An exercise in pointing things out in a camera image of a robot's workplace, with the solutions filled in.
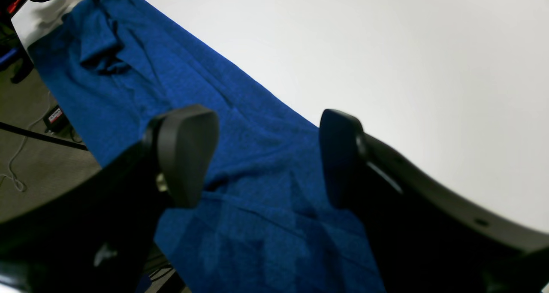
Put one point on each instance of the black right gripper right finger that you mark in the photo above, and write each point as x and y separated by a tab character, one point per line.
424	237

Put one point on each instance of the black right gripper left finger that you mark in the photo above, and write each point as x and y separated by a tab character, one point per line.
96	237

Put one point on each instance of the blue long-sleeve shirt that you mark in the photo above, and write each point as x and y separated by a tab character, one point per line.
264	223

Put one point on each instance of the small black labelled adapter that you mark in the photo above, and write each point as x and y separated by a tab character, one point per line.
55	120

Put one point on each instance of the red clamp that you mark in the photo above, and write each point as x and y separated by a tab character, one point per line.
14	6

